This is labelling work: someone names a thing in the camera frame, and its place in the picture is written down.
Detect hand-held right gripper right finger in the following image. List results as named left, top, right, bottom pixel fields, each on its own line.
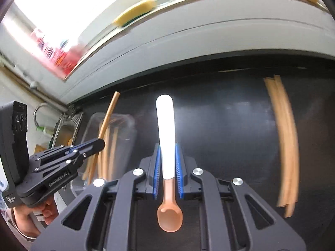
left=175, top=143, right=307, bottom=251

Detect stainless steel sink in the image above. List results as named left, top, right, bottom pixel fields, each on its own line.
left=51, top=111, right=84, bottom=149

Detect long dark wooden spoon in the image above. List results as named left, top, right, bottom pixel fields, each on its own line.
left=97, top=91, right=121, bottom=140

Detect red package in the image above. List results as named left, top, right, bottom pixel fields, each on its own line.
left=31, top=28, right=88, bottom=77

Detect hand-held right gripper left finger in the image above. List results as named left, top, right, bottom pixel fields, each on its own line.
left=30, top=143, right=163, bottom=251

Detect person's left hand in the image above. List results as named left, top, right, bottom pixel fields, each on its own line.
left=13, top=195, right=60, bottom=239

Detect yellow sponge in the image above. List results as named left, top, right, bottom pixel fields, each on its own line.
left=112, top=0, right=155, bottom=29

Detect white handled pink spoon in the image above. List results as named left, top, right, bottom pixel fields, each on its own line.
left=156, top=95, right=183, bottom=233

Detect pile of wooden chopsticks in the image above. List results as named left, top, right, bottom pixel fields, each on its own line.
left=83, top=75, right=299, bottom=218

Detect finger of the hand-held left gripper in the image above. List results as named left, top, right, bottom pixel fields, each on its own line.
left=30, top=138, right=105, bottom=163
left=31, top=144, right=105, bottom=174

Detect clear plastic container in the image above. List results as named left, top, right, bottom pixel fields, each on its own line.
left=70, top=112, right=137, bottom=197

